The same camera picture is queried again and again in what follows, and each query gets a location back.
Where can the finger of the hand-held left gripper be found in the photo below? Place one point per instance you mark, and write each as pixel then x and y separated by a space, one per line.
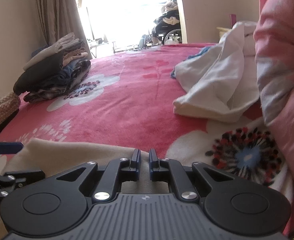
pixel 7 148
pixel 24 176

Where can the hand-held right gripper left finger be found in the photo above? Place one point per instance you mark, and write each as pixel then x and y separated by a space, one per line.
pixel 137 160

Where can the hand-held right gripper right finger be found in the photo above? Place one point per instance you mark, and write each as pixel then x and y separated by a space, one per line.
pixel 152 160

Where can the beige zip hoodie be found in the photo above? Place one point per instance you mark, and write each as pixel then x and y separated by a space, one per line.
pixel 74 152

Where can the stack of folded clothes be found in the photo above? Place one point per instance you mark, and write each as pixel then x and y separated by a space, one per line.
pixel 49 77

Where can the heap of dark and white clothes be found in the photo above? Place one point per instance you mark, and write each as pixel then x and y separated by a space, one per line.
pixel 169 12

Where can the beige knitted cloth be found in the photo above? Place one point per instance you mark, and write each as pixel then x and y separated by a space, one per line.
pixel 2 112

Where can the pink floral blanket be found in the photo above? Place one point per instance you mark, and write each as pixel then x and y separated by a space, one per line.
pixel 137 100

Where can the white garment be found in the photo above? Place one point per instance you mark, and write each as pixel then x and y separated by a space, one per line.
pixel 212 85

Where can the blue garment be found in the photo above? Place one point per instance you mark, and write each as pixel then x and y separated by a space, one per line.
pixel 204 51

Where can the small glass table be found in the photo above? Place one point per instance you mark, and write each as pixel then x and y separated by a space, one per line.
pixel 97 45

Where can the black wheelchair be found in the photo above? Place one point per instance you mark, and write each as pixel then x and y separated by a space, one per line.
pixel 164 30

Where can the cream nightstand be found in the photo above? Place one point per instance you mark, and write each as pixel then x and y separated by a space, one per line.
pixel 223 31

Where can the beige curtain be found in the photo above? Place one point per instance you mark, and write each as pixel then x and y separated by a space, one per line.
pixel 57 7

